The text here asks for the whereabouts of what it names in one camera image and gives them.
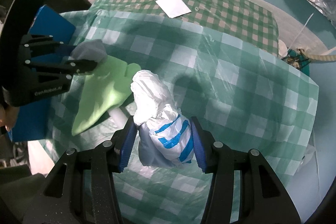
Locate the small white cylinder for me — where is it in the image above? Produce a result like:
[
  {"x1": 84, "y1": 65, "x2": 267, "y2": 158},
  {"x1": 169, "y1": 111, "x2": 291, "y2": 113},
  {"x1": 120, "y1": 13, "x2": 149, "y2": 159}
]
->
[{"x1": 108, "y1": 107, "x2": 129, "y2": 129}]

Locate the white blue striped sock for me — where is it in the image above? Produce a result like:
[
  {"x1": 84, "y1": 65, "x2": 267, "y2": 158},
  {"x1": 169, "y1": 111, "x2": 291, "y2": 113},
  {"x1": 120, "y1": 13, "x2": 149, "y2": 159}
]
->
[{"x1": 130, "y1": 70, "x2": 194, "y2": 168}]

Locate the light green cloth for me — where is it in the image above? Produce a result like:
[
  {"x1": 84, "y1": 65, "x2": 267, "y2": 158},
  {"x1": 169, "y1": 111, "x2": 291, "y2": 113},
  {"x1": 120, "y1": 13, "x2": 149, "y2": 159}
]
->
[{"x1": 72, "y1": 56, "x2": 141, "y2": 136}]

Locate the grey sock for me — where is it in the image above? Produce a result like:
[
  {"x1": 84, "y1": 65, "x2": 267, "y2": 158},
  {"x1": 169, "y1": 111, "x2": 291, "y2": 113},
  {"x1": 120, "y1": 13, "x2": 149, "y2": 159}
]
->
[{"x1": 69, "y1": 39, "x2": 108, "y2": 64}]

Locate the person hand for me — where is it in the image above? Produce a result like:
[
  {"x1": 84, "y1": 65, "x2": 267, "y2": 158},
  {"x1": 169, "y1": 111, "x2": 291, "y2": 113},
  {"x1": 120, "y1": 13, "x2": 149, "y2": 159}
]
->
[{"x1": 0, "y1": 106, "x2": 19, "y2": 132}]

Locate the blue cardboard box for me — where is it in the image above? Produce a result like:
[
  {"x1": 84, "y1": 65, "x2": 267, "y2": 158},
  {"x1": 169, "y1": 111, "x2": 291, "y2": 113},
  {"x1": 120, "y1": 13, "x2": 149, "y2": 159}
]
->
[{"x1": 6, "y1": 4, "x2": 77, "y2": 143}]

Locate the white cup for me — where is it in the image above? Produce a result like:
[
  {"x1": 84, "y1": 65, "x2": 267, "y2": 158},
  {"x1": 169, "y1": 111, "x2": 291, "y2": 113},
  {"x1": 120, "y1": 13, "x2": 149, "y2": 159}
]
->
[{"x1": 278, "y1": 39, "x2": 288, "y2": 57}]

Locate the teal crate with power strip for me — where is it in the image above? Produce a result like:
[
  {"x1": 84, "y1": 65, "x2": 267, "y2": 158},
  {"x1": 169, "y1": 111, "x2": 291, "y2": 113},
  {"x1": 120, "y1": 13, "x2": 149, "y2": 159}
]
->
[{"x1": 281, "y1": 49, "x2": 311, "y2": 76}]

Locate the green beige checkered bed cover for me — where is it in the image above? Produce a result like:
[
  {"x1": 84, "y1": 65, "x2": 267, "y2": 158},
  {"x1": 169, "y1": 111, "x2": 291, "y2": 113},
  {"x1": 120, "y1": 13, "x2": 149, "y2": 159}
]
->
[{"x1": 91, "y1": 0, "x2": 278, "y2": 56}]

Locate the white paper sheet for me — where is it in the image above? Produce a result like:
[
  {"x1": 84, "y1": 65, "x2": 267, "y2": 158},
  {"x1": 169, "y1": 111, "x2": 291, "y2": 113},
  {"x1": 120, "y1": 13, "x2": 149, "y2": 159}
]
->
[{"x1": 155, "y1": 0, "x2": 191, "y2": 18}]

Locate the beige flexible hose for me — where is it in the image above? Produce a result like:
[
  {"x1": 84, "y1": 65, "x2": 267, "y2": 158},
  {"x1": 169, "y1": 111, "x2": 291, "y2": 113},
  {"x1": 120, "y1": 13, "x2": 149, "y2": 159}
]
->
[{"x1": 296, "y1": 47, "x2": 336, "y2": 63}]

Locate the white cable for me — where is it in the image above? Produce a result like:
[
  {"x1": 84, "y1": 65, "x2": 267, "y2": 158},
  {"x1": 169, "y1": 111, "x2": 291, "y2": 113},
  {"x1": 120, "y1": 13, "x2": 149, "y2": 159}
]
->
[{"x1": 290, "y1": 12, "x2": 316, "y2": 50}]

